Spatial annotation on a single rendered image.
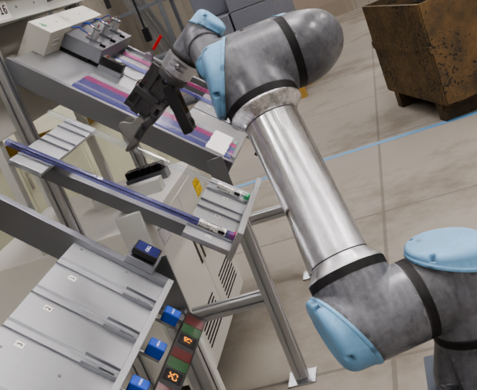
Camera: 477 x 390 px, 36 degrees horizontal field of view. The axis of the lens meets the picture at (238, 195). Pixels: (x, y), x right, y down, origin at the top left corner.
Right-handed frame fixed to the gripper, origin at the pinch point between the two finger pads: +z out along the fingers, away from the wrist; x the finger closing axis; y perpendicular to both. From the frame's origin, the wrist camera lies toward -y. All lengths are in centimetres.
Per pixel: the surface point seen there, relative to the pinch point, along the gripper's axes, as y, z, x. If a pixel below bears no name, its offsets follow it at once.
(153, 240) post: -16.3, 9.8, 12.5
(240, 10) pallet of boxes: 22, 38, -482
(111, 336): -18, 5, 58
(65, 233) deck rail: -1.2, 7.2, 36.6
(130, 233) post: -11.2, 11.1, 13.9
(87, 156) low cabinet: 30, 109, -215
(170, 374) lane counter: -30, 4, 59
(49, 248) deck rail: -0.5, 11.9, 36.6
